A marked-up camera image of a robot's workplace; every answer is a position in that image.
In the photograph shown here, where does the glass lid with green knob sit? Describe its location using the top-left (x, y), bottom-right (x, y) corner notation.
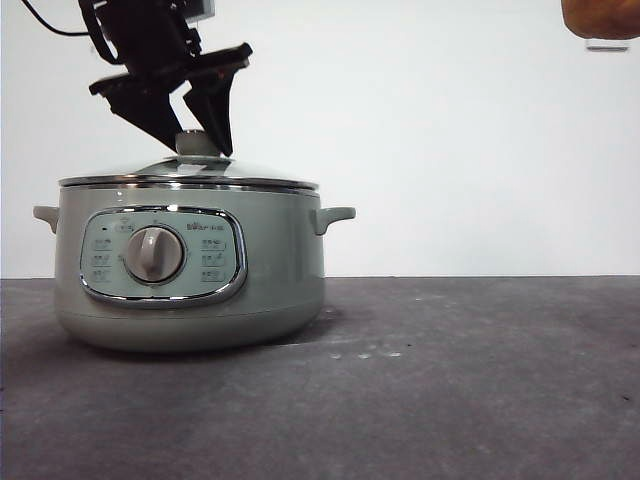
top-left (57, 128), bottom-right (321, 194)

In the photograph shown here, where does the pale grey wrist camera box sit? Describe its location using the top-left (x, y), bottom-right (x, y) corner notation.
top-left (169, 0), bottom-right (216, 20)

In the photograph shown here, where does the pale green electric pot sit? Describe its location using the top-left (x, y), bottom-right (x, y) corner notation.
top-left (32, 182), bottom-right (357, 355)

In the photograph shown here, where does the black cable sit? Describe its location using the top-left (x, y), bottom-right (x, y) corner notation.
top-left (19, 0), bottom-right (121, 65)

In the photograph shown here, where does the white wall socket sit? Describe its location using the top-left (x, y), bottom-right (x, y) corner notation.
top-left (585, 37), bottom-right (630, 53)

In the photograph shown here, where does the brown potato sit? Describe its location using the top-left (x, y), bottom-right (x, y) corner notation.
top-left (560, 0), bottom-right (640, 40)

